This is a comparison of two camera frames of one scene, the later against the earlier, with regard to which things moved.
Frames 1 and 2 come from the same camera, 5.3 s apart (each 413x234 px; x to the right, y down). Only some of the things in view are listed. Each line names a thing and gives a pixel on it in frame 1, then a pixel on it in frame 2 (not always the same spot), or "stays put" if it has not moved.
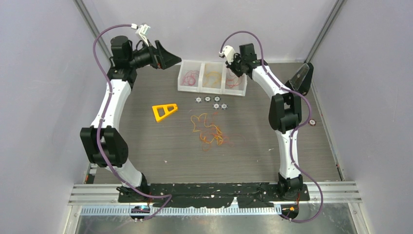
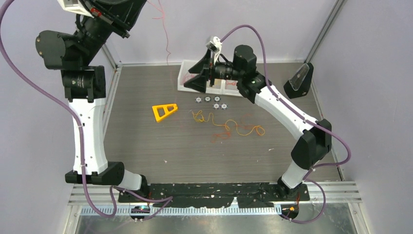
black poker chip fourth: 215,106 stays put
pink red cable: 189,78 stays put
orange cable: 230,82 stays put
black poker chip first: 198,99 stays put
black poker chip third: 216,99 stays put
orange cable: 215,137 to 227,134
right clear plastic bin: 232,84 stays put
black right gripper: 230,66 to 208,68
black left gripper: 160,58 to 119,15
